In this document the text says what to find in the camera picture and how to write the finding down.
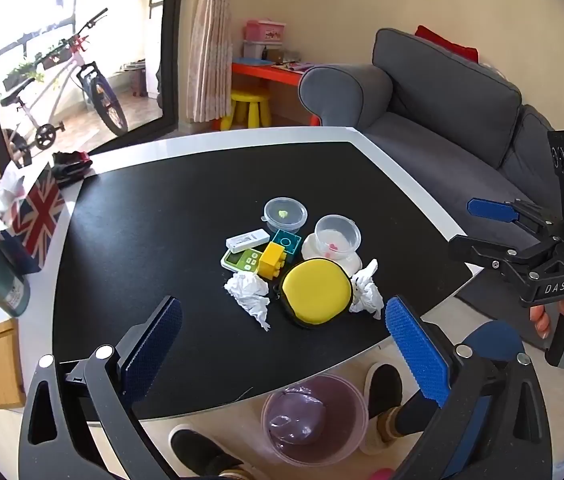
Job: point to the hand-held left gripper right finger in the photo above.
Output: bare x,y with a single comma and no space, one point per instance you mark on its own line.
416,355

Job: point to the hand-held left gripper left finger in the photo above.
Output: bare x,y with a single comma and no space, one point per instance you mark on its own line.
154,345

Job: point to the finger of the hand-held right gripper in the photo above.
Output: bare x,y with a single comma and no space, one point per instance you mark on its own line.
481,252
489,208

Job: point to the purple translucent waste bin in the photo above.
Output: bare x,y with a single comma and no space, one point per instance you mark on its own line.
312,420

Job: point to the teal building block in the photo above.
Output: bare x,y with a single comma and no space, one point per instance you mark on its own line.
288,244

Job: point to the clear round lidded container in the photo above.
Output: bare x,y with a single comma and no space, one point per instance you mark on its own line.
286,214

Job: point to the black slipper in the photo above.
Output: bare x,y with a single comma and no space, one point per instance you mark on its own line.
197,452
384,390

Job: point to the crumpled white tissue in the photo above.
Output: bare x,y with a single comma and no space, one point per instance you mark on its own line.
367,292
251,292

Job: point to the grey sofa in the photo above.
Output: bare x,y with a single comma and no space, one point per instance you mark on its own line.
441,110

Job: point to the white round dish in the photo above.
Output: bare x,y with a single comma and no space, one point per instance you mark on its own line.
351,262

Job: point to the black table mat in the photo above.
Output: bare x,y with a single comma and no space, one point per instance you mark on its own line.
172,230

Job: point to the green calculator toy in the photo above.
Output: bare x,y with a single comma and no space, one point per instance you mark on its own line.
239,261

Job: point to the yellow round zip case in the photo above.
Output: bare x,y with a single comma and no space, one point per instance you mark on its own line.
314,292

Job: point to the white rectangular device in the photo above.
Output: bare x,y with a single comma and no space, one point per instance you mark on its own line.
246,240

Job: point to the clear plastic cup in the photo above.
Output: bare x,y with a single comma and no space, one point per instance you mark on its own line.
338,235

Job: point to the yellow building block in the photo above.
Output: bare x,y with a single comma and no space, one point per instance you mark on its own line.
272,260

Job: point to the wooden box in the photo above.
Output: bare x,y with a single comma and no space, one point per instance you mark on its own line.
6,360

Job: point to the red cushion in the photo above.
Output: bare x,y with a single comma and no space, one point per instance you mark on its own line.
449,44

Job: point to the flag print tissue box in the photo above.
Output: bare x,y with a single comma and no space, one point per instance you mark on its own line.
32,215

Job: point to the black and red gloves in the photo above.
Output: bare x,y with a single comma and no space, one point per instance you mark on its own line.
69,166

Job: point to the yellow stool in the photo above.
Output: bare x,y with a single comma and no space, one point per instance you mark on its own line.
251,105

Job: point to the orange desk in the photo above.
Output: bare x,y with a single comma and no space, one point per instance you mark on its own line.
267,71

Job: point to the brown plant pot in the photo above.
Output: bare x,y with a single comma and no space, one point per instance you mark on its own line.
138,82

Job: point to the white bicycle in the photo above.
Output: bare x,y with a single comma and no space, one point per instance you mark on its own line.
69,77

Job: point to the clear storage box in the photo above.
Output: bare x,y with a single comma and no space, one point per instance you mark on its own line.
257,50

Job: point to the pink storage box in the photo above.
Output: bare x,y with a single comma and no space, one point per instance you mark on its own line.
266,31

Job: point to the beige curtain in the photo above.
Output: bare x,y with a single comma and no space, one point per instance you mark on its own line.
210,40

